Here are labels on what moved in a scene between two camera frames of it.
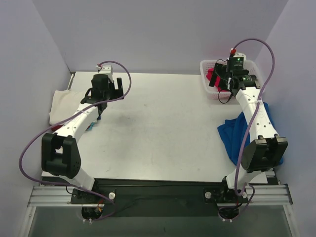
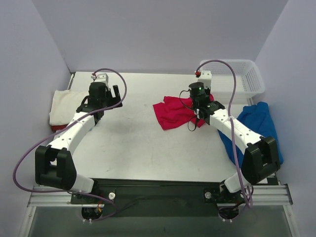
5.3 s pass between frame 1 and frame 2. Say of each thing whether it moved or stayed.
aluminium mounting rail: stayed
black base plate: stayed
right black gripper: moved
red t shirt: moved
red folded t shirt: stayed
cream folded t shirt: stayed
